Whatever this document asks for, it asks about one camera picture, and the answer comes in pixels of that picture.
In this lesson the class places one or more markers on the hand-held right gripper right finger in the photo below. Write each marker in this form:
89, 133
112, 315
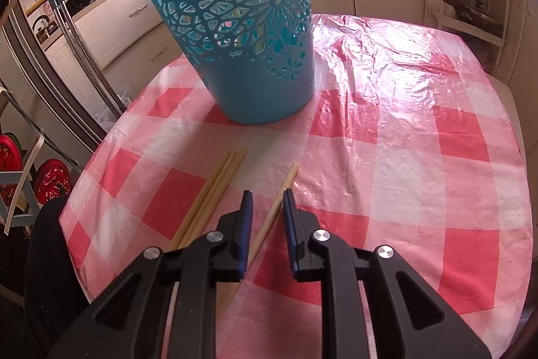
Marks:
290, 233

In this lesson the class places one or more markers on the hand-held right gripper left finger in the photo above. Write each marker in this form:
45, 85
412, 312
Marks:
245, 233

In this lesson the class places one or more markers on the blue plastic cutout basket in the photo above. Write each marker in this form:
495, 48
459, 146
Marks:
252, 90

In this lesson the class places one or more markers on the red checked plastic tablecloth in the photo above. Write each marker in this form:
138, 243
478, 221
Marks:
399, 132

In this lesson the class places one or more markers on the white plastic bag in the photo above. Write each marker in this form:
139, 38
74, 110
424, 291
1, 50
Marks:
111, 108

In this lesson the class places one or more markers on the person's black trouser leg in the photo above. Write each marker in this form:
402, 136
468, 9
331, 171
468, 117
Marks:
54, 279

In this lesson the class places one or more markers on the red floral slipper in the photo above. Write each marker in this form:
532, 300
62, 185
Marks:
9, 161
52, 184

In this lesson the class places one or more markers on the beige and grey shoe rack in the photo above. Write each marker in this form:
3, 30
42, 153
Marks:
17, 212

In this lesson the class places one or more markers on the cream cabinet with drawers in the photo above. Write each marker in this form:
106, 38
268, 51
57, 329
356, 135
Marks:
117, 22

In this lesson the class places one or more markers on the metal kettle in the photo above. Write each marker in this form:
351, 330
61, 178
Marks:
43, 29

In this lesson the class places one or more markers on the metal pot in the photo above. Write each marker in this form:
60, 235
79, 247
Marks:
479, 16

